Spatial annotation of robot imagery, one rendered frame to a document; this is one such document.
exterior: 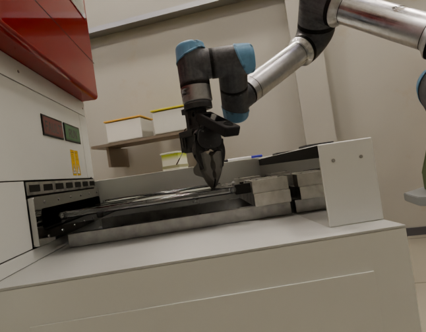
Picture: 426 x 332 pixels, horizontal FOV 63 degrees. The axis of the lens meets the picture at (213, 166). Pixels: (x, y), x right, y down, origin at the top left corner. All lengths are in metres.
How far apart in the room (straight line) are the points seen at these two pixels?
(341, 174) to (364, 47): 3.57
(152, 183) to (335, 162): 0.67
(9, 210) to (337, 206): 0.55
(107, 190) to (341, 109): 3.17
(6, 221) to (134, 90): 3.80
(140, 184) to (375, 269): 0.76
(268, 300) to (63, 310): 0.29
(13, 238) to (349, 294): 0.55
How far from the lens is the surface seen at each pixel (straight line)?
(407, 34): 1.03
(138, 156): 4.30
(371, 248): 0.59
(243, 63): 0.88
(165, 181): 1.13
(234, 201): 1.06
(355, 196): 0.63
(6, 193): 0.69
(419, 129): 4.12
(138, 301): 0.55
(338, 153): 0.62
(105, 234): 0.82
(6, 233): 0.68
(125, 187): 1.15
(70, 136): 1.02
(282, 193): 0.77
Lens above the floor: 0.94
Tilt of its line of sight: 1 degrees up
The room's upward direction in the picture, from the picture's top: 8 degrees counter-clockwise
